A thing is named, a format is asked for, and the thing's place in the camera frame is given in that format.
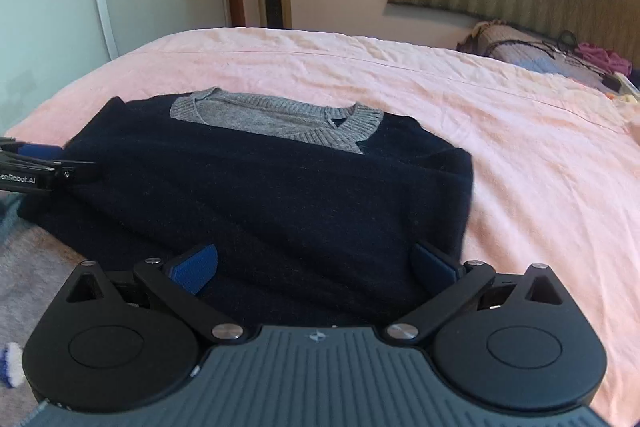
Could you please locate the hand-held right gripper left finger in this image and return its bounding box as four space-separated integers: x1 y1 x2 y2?
65 243 248 344

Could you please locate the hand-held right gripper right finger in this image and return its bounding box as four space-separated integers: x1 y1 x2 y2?
385 243 573 348

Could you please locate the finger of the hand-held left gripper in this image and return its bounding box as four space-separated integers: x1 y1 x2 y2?
47 160 97 192
0 137 66 164

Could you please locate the navy and grey knit sweater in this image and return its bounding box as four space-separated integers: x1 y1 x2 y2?
17 87 475 328

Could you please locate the pile of light clothes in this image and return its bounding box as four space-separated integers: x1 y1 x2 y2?
602 69 640 135

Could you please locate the pink bed sheet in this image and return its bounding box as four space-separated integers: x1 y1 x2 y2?
2 27 640 423

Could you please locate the white and blue fuzzy slipper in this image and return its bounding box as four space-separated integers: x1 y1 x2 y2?
0 342 24 389

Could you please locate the magenta crumpled cloth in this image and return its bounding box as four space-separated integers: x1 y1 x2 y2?
575 42 633 75

